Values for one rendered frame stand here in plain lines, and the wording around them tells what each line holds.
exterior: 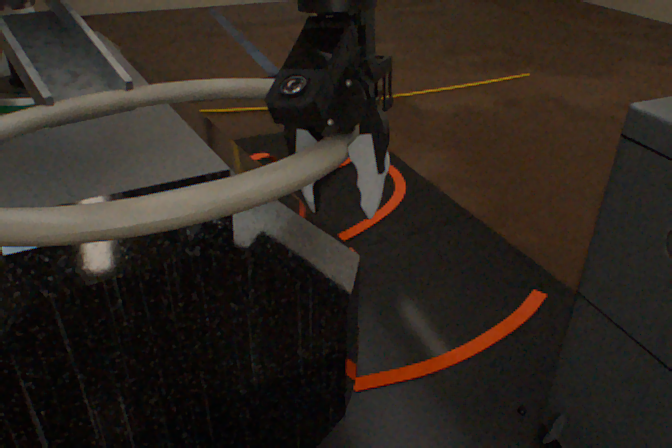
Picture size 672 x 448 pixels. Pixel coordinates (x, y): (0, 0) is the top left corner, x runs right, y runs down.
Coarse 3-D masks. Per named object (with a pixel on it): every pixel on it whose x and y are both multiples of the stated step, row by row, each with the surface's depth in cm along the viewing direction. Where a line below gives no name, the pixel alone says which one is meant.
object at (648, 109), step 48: (624, 144) 106; (624, 192) 108; (624, 240) 110; (624, 288) 112; (576, 336) 128; (624, 336) 115; (576, 384) 131; (624, 384) 117; (576, 432) 134; (624, 432) 120
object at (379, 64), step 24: (312, 0) 49; (336, 0) 48; (360, 0) 49; (360, 24) 54; (360, 48) 55; (360, 72) 51; (384, 72) 56; (336, 96) 52; (360, 96) 52; (384, 96) 57; (336, 120) 53; (360, 120) 53
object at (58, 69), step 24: (48, 0) 104; (0, 24) 89; (24, 24) 99; (48, 24) 100; (72, 24) 96; (24, 48) 93; (48, 48) 94; (72, 48) 95; (96, 48) 89; (24, 72) 82; (48, 72) 89; (72, 72) 90; (96, 72) 91; (120, 72) 84; (48, 96) 77; (72, 96) 85
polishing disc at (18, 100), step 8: (8, 72) 120; (0, 80) 116; (8, 80) 116; (0, 88) 112; (8, 88) 112; (16, 88) 112; (24, 88) 112; (0, 96) 108; (8, 96) 108; (16, 96) 108; (24, 96) 108; (0, 104) 107; (8, 104) 107; (16, 104) 107; (24, 104) 107; (32, 104) 108
